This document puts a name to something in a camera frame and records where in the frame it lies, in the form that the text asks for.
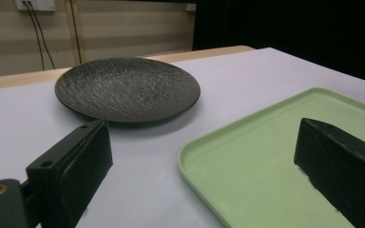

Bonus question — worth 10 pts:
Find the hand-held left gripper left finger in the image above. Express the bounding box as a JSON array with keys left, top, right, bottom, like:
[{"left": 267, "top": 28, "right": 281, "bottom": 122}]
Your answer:
[{"left": 25, "top": 119, "right": 114, "bottom": 228}]

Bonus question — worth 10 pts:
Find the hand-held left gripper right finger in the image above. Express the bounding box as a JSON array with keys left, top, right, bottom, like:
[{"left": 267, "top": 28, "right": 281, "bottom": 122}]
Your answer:
[{"left": 293, "top": 117, "right": 365, "bottom": 228}]

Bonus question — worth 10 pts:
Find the light green plastic tray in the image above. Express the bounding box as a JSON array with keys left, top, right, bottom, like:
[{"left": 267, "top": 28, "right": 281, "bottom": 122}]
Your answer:
[{"left": 177, "top": 87, "right": 365, "bottom": 228}]

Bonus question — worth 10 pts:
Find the white table cover sheet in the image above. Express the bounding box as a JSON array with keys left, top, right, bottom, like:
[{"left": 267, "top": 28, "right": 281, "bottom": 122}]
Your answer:
[{"left": 0, "top": 47, "right": 365, "bottom": 228}]

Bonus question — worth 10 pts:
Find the dark textured round plate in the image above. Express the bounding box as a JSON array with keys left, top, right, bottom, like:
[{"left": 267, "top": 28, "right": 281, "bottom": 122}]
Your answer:
[{"left": 54, "top": 56, "right": 202, "bottom": 124}]

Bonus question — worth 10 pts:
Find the black power cable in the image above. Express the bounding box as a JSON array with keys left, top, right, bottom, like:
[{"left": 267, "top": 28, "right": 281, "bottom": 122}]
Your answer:
[
  {"left": 27, "top": 0, "right": 56, "bottom": 70},
  {"left": 21, "top": 0, "right": 46, "bottom": 71}
]

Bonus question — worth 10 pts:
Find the white wall socket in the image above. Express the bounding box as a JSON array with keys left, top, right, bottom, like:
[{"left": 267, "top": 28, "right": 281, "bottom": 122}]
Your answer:
[{"left": 14, "top": 0, "right": 57, "bottom": 12}]

